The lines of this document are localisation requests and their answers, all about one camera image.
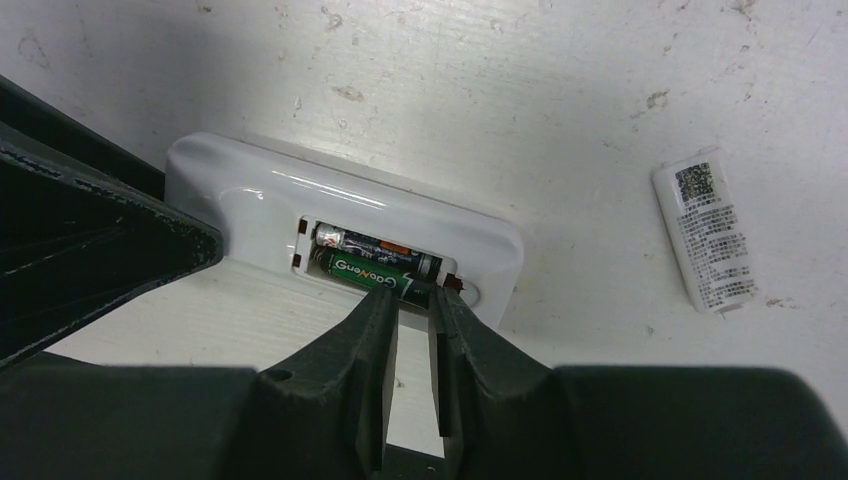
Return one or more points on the white remote control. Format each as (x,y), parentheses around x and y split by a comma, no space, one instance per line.
(268,206)

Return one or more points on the white battery cover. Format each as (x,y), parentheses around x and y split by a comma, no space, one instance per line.
(710,240)

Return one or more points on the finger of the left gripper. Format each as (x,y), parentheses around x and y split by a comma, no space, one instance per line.
(77,243)

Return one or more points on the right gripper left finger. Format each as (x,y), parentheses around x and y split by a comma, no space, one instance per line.
(321,413)

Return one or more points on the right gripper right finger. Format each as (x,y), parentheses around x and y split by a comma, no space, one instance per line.
(504,415)

